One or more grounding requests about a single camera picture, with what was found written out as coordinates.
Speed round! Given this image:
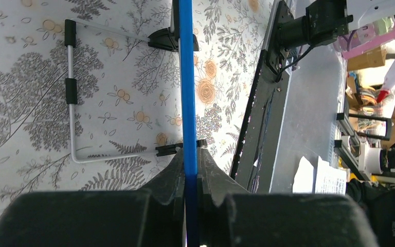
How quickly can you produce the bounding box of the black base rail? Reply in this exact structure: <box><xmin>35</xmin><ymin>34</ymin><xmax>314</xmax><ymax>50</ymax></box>
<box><xmin>230</xmin><ymin>1</ymin><xmax>294</xmax><ymax>193</ymax></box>

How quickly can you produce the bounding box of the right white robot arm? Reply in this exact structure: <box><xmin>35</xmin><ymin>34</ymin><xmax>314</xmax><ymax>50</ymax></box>
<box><xmin>277</xmin><ymin>0</ymin><xmax>395</xmax><ymax>49</ymax></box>

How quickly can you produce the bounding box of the white paper sheet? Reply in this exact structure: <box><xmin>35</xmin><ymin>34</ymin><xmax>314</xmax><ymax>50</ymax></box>
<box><xmin>292</xmin><ymin>156</ymin><xmax>347</xmax><ymax>195</ymax></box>

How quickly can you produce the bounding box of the floral table mat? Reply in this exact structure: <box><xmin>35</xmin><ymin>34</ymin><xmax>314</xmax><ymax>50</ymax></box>
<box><xmin>0</xmin><ymin>0</ymin><xmax>277</xmax><ymax>247</ymax></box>

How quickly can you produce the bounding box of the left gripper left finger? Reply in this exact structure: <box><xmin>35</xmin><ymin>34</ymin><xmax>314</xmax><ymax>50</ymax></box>
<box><xmin>0</xmin><ymin>152</ymin><xmax>185</xmax><ymax>246</ymax></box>

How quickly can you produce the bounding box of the blue framed whiteboard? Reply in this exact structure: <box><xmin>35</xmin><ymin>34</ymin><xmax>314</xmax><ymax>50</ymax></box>
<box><xmin>64</xmin><ymin>0</ymin><xmax>208</xmax><ymax>247</ymax></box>

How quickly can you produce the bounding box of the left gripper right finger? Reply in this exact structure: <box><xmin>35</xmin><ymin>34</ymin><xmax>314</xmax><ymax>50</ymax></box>
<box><xmin>197</xmin><ymin>148</ymin><xmax>378</xmax><ymax>246</ymax></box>

